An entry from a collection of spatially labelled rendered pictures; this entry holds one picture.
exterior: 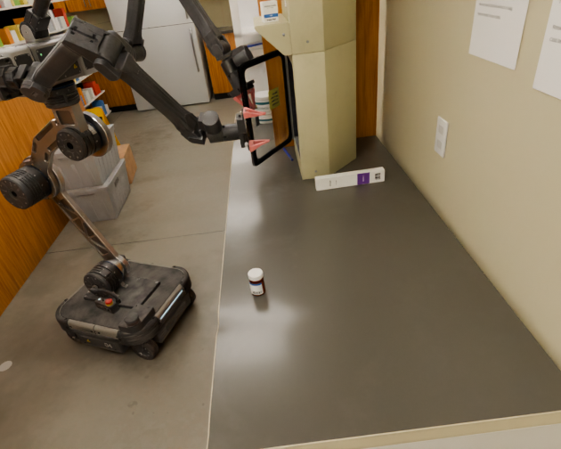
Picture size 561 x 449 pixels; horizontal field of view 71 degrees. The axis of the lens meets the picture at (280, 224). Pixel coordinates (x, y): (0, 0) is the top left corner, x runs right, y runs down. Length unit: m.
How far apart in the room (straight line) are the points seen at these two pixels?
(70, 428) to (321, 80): 1.86
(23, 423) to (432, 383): 1.95
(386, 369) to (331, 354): 0.12
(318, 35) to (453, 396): 1.12
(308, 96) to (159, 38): 5.12
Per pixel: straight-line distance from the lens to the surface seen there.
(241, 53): 1.61
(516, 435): 0.95
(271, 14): 1.49
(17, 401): 2.52
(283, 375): 0.89
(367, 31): 1.87
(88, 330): 2.32
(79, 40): 1.22
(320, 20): 1.44
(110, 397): 2.26
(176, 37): 6.44
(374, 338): 0.95
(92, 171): 3.50
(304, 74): 1.46
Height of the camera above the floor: 1.66
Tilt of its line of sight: 33 degrees down
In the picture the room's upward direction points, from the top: 7 degrees counter-clockwise
